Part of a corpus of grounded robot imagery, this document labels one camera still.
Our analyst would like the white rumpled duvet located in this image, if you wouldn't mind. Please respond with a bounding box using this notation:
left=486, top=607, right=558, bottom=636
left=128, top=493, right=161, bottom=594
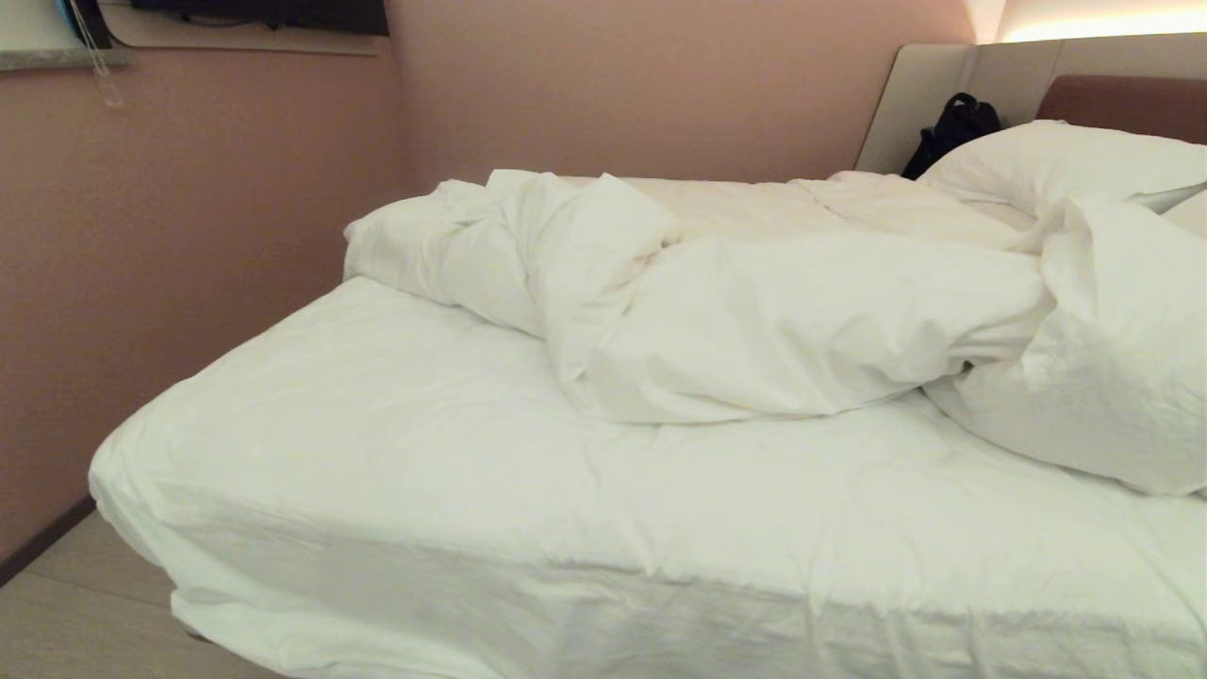
left=342, top=169, right=1207, bottom=498

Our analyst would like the bed with white sheet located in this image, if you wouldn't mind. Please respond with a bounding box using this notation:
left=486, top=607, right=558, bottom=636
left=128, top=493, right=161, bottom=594
left=88, top=175, right=1207, bottom=679

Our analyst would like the beige padded headboard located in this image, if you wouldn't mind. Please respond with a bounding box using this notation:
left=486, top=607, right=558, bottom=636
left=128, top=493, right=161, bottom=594
left=854, top=32, right=1207, bottom=175

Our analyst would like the black backpack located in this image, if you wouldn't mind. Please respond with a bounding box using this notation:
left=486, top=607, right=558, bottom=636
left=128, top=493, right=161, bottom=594
left=901, top=92, right=1002, bottom=181

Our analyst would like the white pillow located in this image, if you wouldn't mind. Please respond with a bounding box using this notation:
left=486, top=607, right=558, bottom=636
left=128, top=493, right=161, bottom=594
left=917, top=120, right=1207, bottom=238

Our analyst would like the brown headboard cushion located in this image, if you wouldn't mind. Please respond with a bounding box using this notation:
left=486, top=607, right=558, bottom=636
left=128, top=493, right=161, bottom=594
left=1035, top=75, right=1207, bottom=146

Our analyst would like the black wall television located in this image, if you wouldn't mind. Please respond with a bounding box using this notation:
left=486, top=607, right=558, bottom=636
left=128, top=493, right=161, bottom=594
left=129, top=0, right=390, bottom=38

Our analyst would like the clear hanging cable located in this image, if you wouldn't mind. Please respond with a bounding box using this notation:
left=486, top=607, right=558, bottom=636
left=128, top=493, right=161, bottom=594
left=68, top=0, right=124, bottom=108

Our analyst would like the grey wall shelf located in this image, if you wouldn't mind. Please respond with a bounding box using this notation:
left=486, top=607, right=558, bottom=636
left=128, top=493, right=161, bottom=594
left=0, top=0, right=133, bottom=73

